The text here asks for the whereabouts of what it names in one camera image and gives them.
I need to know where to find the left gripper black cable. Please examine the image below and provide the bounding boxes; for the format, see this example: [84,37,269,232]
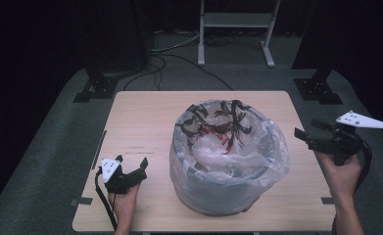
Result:
[94,165,119,231]

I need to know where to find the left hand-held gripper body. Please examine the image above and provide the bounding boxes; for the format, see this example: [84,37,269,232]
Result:
[100,158,148,195]

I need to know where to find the white floor cables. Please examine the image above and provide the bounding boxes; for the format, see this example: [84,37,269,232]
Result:
[151,29,202,54]

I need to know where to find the black stand with base plate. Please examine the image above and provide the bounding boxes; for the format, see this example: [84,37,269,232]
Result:
[72,0,155,104]
[292,0,344,106]

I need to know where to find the bin with clear plastic liner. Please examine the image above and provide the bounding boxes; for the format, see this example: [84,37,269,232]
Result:
[168,98,291,217]

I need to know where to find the person's right hand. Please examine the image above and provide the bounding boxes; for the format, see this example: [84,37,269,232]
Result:
[315,151,365,206]

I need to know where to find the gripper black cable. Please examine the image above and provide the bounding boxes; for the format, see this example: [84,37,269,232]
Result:
[354,136,374,194]
[94,165,119,231]

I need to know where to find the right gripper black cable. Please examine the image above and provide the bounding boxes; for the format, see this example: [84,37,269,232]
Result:
[354,136,374,194]

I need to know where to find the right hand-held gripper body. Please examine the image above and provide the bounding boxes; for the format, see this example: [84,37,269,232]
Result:
[310,110,383,166]

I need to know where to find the black floor cable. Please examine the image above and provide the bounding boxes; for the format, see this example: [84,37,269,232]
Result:
[122,53,234,92]

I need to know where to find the white metal stand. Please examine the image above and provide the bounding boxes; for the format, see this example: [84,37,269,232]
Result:
[197,0,282,69]

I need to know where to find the person's left hand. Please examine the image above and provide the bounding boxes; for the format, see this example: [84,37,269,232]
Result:
[107,183,141,227]

